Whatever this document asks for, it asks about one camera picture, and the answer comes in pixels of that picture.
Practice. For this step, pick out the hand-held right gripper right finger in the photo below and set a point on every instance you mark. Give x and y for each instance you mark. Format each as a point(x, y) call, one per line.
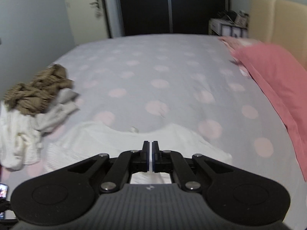
point(156, 153)

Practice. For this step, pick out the white nightstand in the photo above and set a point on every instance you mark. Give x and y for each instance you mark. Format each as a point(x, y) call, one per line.
point(225, 28)

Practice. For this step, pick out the patterned pink pillow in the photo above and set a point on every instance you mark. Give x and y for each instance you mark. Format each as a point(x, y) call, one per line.
point(236, 43)

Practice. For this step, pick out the white door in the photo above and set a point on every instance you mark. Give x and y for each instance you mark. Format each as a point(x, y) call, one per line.
point(81, 12)

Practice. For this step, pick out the beige padded headboard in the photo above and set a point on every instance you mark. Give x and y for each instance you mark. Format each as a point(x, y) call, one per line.
point(283, 24)

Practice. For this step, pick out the black sliding wardrobe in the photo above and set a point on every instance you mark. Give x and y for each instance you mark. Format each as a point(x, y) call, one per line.
point(144, 9)

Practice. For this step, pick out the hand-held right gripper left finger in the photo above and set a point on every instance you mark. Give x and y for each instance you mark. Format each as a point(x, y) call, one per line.
point(145, 153)

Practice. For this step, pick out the brown striped garment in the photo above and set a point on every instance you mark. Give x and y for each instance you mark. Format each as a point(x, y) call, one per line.
point(36, 93)

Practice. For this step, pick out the large white muslin garment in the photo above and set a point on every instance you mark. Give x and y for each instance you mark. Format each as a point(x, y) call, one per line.
point(96, 143)

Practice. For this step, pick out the photo frame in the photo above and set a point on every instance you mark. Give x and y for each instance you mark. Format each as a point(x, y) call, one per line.
point(241, 18)

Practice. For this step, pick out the cream cloth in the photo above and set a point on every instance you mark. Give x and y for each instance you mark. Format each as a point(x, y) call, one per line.
point(57, 115)

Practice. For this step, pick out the small hanging bag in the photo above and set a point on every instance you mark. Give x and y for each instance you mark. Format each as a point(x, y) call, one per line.
point(97, 11)

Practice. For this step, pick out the polka dot bed sheet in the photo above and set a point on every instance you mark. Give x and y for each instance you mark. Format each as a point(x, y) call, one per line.
point(168, 64)

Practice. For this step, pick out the dark bag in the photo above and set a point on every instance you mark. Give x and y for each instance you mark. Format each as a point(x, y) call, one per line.
point(226, 14)

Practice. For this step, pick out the white crinkled garment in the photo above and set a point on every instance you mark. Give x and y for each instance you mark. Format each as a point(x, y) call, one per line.
point(16, 136)

